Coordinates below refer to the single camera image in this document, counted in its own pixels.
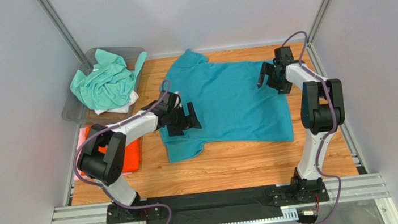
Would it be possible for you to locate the mint green t shirt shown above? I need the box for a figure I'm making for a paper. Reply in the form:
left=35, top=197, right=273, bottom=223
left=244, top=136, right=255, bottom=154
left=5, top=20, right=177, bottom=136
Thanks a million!
left=70, top=48, right=147, bottom=113

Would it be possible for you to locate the pink folded t shirt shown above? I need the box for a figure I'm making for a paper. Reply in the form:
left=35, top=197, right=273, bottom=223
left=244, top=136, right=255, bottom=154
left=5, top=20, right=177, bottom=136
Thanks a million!
left=67, top=122, right=133, bottom=182

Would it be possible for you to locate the white t shirt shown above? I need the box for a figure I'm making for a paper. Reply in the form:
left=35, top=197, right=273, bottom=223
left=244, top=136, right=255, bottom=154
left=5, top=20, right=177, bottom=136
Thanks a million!
left=92, top=90, right=141, bottom=118

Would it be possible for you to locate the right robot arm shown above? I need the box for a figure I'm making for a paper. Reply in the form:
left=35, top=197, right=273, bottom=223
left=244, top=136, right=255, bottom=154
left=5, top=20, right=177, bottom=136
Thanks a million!
left=257, top=46, right=345, bottom=183

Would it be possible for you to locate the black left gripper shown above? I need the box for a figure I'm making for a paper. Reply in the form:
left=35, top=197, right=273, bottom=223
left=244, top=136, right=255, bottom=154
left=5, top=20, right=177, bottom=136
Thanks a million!
left=164, top=100, right=202, bottom=136

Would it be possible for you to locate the orange folded t shirt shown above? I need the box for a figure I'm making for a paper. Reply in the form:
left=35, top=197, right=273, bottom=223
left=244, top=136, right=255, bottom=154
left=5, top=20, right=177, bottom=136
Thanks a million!
left=74, top=120, right=145, bottom=180

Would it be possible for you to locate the black base mat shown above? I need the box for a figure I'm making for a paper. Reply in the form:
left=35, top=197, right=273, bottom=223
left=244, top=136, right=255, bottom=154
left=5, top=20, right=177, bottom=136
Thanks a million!
left=104, top=176, right=332, bottom=224

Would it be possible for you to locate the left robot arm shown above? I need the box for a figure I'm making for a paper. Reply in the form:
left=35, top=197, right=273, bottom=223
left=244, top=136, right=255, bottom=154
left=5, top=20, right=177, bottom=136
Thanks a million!
left=74, top=90, right=201, bottom=209

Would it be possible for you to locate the clear plastic bin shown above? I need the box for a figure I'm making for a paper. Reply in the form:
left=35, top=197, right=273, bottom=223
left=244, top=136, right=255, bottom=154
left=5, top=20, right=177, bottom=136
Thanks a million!
left=62, top=47, right=147, bottom=125

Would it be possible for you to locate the blue t shirt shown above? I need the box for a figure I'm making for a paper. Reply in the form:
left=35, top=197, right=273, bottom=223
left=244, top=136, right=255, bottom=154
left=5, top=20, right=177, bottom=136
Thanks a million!
left=160, top=50, right=294, bottom=163

